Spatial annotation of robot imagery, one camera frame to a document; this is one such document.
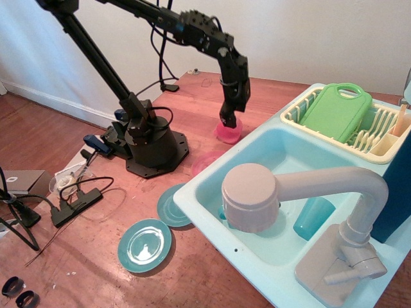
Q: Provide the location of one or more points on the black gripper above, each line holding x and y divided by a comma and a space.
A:
236, 95

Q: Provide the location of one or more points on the pink plastic cup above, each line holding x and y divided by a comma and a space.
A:
229, 135

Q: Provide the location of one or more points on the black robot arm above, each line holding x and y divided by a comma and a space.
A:
71, 74

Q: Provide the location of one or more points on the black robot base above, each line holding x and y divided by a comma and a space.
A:
148, 146

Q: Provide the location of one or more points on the teal plate under sink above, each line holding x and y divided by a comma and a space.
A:
167, 210

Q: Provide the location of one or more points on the teal plastic cup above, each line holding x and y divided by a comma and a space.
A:
312, 216

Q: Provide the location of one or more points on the pink plastic plate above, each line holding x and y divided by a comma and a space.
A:
204, 161

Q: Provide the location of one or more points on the green cutting board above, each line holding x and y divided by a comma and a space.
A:
337, 110

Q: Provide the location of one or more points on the blue clamp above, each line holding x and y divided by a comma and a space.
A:
98, 145

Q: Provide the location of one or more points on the cream dish rack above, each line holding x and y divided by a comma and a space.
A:
372, 140

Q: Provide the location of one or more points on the teal plate front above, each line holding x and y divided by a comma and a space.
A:
144, 246

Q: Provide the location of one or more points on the black usb hub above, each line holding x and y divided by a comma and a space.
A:
68, 211

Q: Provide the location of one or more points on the clear plastic bag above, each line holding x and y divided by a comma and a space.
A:
68, 176

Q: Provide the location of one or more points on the orange plastic utensil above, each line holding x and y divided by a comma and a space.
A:
397, 129

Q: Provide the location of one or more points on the dark blue box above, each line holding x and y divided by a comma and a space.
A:
397, 208

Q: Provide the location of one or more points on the grey toy faucet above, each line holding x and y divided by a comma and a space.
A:
343, 255

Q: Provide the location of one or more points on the grey cardboard box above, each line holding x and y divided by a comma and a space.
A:
23, 182

